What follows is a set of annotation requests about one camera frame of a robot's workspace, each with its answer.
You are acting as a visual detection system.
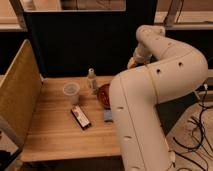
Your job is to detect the brown ceramic bowl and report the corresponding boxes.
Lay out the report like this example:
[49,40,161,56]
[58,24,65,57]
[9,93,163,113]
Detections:
[97,84,110,109]

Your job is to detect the small clear bottle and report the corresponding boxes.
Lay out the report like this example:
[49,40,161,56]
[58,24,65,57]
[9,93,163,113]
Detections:
[87,68,98,94]

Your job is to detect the clear plastic cup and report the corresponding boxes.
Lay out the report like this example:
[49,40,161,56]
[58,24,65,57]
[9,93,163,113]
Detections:
[63,82,80,105]

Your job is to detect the yellow side board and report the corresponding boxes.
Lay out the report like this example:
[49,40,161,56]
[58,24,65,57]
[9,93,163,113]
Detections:
[0,40,42,148]

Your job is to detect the black floor cables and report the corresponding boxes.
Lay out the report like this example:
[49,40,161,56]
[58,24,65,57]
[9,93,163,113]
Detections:
[166,83,213,171]

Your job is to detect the black back panel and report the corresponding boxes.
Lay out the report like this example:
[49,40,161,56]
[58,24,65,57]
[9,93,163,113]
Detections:
[24,0,157,77]

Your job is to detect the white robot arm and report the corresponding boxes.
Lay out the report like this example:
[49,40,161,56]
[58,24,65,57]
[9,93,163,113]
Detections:
[109,25,208,171]

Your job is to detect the black rectangular box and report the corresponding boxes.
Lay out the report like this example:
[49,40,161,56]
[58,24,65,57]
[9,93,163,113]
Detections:
[71,105,91,129]

